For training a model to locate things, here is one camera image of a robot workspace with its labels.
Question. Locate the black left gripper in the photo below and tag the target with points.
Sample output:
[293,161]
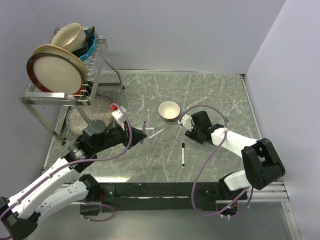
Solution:
[137,135]

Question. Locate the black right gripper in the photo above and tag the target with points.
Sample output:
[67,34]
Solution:
[191,135]

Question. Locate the white pen pink end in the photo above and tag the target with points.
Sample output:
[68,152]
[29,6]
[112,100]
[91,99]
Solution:
[156,134]

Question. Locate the white pen black tip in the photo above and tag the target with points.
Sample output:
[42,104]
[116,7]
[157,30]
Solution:
[183,154]

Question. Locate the white pen purple tip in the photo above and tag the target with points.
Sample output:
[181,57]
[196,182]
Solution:
[143,131]

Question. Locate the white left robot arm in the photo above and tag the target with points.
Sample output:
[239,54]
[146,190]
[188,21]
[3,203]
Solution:
[21,213]

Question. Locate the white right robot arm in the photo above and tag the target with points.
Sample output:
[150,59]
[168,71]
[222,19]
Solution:
[261,162]

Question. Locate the white pen green end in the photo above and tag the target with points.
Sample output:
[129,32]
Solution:
[146,128]

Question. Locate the small cream bowl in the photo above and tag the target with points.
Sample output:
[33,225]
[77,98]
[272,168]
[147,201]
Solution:
[169,111]

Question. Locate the speckled grey plate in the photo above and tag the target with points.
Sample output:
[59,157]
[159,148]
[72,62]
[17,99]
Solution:
[99,110]

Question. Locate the black base bar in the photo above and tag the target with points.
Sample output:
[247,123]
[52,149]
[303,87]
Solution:
[128,196]

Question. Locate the metal dish rack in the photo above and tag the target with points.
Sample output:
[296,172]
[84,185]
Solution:
[95,60]

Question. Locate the blue dish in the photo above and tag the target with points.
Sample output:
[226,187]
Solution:
[84,55]

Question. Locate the red rimmed white plate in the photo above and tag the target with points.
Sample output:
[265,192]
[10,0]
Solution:
[52,73]

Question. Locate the black dish in rack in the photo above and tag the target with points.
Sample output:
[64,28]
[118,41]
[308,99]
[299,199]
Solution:
[90,33]

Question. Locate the large beige bowl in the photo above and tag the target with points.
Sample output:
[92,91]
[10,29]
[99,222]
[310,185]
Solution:
[70,38]

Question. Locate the beige plate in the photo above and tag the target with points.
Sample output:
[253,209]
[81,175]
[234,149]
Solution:
[55,50]

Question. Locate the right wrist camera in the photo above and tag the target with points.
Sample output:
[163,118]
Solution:
[186,122]

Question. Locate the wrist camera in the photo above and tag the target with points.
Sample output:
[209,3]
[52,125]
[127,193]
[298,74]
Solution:
[186,122]
[117,115]

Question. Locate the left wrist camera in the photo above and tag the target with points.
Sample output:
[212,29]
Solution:
[117,115]

